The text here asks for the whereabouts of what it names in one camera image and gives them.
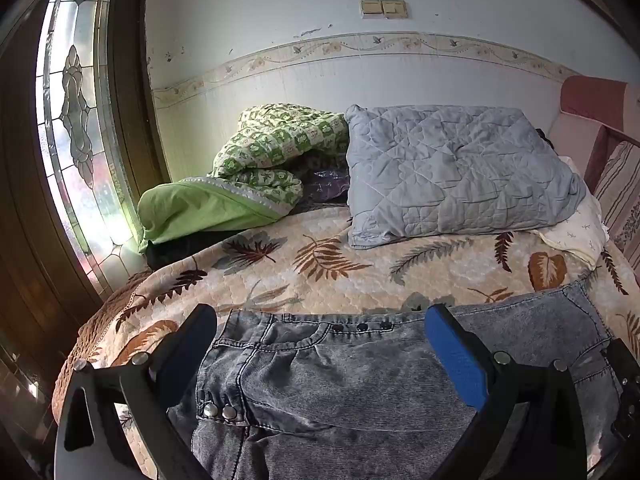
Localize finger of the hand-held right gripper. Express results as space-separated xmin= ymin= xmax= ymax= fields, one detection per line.
xmin=605 ymin=338 xmax=640 ymax=441

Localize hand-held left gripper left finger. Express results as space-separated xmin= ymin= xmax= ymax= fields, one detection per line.
xmin=54 ymin=304 xmax=218 ymax=480

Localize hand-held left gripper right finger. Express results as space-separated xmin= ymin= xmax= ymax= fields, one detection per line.
xmin=424 ymin=303 xmax=588 ymax=480

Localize grey denim pants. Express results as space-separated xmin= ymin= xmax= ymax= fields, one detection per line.
xmin=167 ymin=280 xmax=632 ymax=480

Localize leaf print blanket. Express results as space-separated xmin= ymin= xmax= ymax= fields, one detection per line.
xmin=52 ymin=205 xmax=640 ymax=480

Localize green patterned quilt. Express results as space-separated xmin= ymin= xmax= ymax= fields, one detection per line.
xmin=136 ymin=103 xmax=350 ymax=246

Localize cream pillow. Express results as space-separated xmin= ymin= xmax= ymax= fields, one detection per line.
xmin=532 ymin=155 xmax=608 ymax=271

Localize grey quilted pillow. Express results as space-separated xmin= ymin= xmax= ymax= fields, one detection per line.
xmin=344 ymin=104 xmax=591 ymax=250

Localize purple cloth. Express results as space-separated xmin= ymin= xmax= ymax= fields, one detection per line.
xmin=295 ymin=152 xmax=353 ymax=211

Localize stained glass pane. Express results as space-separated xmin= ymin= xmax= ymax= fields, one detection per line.
xmin=35 ymin=0 xmax=143 ymax=291

